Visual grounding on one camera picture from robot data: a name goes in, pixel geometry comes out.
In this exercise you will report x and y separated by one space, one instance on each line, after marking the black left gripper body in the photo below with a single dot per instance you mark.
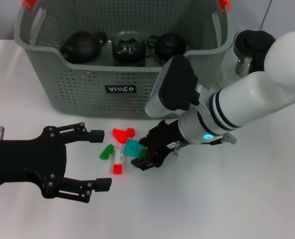
25 161

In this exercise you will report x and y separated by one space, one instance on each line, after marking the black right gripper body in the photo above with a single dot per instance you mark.
165 139

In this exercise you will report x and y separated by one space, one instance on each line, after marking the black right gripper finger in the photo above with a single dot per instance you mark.
103 184
97 136
143 164
145 142

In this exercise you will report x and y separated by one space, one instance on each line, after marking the large green toy brick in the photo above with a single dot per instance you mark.
142 153

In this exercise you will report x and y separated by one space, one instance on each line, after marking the teal square toy brick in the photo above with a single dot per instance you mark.
132 148

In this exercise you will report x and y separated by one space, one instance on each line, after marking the small green toy brick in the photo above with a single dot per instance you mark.
105 153

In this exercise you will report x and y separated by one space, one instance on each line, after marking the large red slope brick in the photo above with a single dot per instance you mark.
118 134

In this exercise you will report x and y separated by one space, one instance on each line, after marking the glass teacup with black sleeve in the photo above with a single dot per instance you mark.
167 46
128 59
128 41

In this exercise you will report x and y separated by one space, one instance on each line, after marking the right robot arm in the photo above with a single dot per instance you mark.
249 99

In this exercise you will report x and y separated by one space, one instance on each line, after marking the grey-green perforated storage bin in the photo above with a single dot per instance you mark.
100 99

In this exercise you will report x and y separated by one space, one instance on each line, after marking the orange bin latch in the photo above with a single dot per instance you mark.
224 5
29 4

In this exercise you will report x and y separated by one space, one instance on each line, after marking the white toy brick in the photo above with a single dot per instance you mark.
118 156

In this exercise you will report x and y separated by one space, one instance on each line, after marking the black clay teapot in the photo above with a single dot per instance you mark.
81 47

